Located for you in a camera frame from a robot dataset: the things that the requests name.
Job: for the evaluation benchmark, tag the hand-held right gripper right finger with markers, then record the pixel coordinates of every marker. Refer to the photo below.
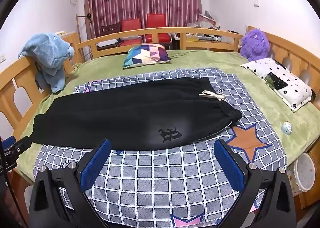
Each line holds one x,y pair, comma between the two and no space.
231,164

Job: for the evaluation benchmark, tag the red chair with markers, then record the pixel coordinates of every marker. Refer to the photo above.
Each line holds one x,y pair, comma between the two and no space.
156,20
131,24

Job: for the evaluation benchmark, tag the geometric pattern pillow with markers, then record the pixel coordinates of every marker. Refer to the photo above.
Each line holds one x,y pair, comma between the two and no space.
147,55

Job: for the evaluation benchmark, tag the white plastic basin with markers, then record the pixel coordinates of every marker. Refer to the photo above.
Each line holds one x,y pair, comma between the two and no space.
303,171

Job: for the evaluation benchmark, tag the small pale blue toy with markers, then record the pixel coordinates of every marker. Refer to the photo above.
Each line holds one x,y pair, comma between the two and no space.
286,128

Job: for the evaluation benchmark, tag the black pants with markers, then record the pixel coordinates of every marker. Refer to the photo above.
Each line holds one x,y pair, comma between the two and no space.
125,113

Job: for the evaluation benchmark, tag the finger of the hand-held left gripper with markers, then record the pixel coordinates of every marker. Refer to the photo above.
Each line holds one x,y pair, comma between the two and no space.
9,141
20,147

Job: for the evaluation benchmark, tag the pile of cardboard boxes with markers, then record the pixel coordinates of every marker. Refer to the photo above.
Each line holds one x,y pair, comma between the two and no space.
207,22

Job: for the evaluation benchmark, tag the dark wooden chair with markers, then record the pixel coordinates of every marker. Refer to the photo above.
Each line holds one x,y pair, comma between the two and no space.
111,28

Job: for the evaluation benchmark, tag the white flower-print pillow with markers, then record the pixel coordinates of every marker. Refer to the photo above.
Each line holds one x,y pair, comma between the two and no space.
295,90

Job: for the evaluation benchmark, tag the blue plush toy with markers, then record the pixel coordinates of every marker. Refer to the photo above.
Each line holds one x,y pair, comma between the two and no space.
50,53

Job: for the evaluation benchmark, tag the white wall switch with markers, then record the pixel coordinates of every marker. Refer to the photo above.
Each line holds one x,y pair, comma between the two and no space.
2,58

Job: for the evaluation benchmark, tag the purple plush toy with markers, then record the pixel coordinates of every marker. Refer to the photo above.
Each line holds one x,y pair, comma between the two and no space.
253,44

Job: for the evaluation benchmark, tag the checkered star-print bed sheet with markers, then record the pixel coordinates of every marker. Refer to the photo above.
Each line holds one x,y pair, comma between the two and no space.
162,180

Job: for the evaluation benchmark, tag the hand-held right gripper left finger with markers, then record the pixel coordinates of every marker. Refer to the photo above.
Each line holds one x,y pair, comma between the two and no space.
96,164

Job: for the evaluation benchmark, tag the green blanket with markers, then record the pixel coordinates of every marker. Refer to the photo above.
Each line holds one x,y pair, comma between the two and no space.
200,59

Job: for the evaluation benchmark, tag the wooden bed frame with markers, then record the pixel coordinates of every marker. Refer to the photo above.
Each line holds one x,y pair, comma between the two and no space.
160,32

